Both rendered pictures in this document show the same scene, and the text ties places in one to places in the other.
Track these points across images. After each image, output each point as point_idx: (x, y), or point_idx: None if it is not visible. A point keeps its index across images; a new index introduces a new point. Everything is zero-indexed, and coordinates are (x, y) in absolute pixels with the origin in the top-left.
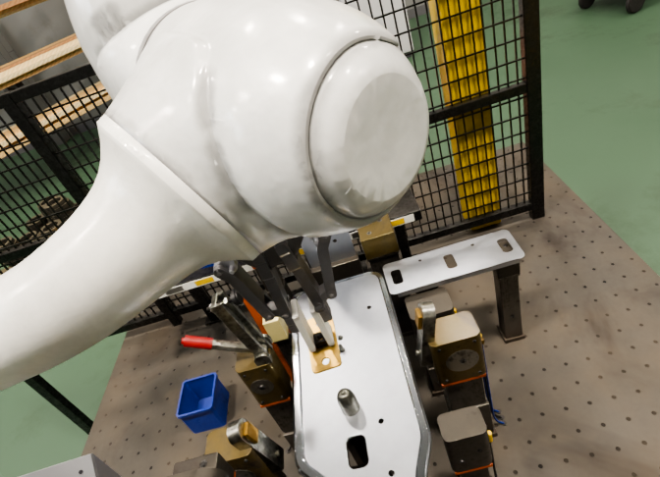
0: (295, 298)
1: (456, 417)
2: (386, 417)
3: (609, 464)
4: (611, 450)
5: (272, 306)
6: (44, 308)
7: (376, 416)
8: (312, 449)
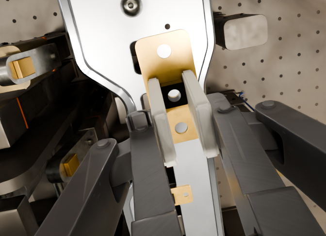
0: (164, 113)
1: (242, 25)
2: (173, 23)
3: (306, 3)
4: None
5: (124, 172)
6: None
7: (162, 20)
8: (92, 52)
